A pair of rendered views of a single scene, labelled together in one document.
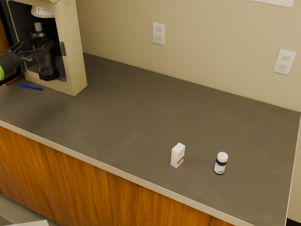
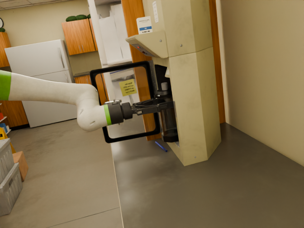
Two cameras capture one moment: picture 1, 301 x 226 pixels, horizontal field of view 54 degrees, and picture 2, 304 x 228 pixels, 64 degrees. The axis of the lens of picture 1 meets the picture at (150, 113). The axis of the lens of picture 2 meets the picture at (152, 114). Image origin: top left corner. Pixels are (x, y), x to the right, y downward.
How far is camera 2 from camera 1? 0.74 m
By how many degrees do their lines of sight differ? 53
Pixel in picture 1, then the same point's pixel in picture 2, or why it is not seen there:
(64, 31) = (175, 89)
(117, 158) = not seen: outside the picture
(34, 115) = (136, 170)
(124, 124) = (200, 220)
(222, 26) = not seen: outside the picture
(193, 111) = not seen: outside the picture
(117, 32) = (270, 109)
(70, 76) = (180, 140)
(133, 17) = (288, 88)
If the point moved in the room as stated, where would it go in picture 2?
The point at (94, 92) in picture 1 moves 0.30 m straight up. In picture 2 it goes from (206, 169) to (199, 99)
